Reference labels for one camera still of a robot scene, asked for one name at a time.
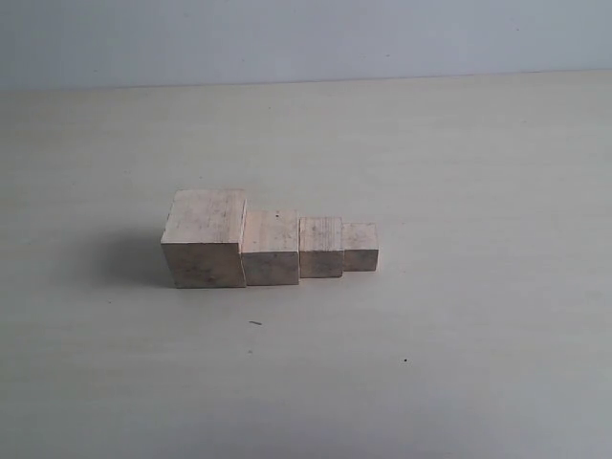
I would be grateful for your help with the second largest wooden cube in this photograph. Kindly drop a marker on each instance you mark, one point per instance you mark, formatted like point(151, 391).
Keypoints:
point(270, 252)

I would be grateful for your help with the third largest wooden cube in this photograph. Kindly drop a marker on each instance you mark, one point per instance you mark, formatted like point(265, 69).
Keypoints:
point(320, 247)

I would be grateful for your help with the smallest wooden cube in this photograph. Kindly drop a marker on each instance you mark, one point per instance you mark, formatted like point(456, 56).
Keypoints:
point(361, 247)

